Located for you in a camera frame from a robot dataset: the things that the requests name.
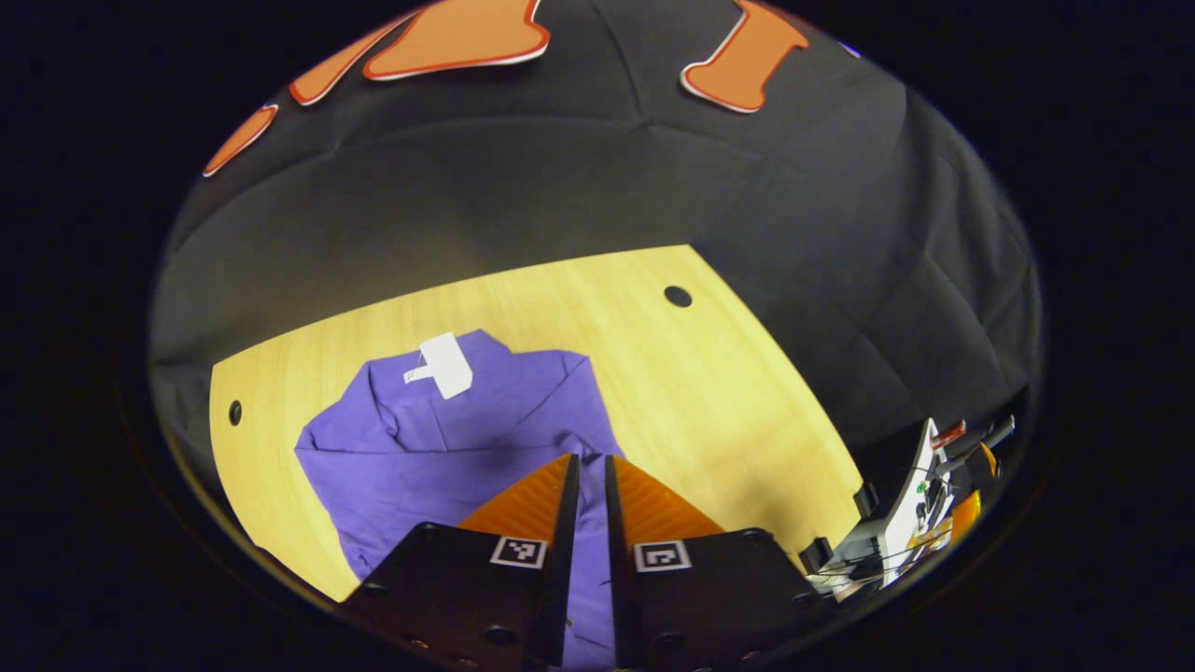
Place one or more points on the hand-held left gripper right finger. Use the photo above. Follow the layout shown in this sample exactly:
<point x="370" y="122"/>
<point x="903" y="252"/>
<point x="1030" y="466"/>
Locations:
<point x="621" y="579"/>

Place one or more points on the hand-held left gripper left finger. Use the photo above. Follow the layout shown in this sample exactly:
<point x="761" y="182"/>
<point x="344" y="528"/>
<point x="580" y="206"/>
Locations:
<point x="560" y="560"/>

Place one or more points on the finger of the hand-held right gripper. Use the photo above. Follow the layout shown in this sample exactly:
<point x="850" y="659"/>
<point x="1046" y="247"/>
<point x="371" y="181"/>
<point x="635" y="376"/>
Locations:
<point x="963" y="518"/>

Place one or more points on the purple shirt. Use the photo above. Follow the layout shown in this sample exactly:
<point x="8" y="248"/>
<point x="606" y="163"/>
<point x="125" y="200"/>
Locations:
<point x="448" y="448"/>

